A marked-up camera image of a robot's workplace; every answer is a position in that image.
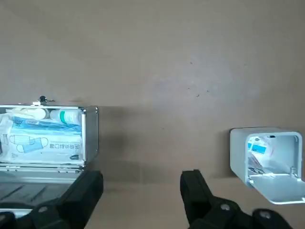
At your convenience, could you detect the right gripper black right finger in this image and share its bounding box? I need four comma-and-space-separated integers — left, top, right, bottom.
180, 169, 294, 229

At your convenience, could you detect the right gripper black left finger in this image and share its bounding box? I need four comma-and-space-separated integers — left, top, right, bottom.
0, 170, 104, 229

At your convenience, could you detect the blue white glove packet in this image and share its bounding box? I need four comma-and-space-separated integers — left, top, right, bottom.
247, 136, 277, 156

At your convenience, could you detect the white lidded waste bin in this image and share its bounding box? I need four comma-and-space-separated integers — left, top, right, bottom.
229, 127, 305, 205

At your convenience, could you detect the aluminium medical kit case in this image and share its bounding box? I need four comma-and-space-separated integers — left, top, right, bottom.
0, 95, 100, 212

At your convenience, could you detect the face mask package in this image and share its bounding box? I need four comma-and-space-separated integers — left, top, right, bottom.
0, 130, 83, 165

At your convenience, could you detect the blue banded flat pack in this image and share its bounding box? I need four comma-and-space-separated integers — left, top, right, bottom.
10, 115, 82, 134

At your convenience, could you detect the white bottle green band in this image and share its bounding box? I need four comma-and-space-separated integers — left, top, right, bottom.
49, 109, 82, 124

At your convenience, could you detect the white bandage roll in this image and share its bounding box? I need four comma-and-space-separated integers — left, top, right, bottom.
6, 107, 50, 120

